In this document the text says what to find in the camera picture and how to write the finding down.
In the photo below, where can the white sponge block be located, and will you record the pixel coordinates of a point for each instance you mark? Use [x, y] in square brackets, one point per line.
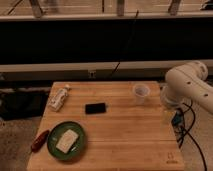
[67, 140]

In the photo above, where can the black eraser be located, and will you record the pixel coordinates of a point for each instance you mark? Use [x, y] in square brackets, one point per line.
[95, 108]

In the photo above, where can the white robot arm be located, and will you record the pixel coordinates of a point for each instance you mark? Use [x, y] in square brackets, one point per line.
[187, 81]

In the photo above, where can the green plate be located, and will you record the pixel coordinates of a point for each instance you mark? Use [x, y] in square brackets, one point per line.
[76, 149]

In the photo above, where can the white toy car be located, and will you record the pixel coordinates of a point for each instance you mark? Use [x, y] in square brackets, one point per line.
[57, 101]

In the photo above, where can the wooden table board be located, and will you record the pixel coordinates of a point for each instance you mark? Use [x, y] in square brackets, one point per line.
[127, 137]

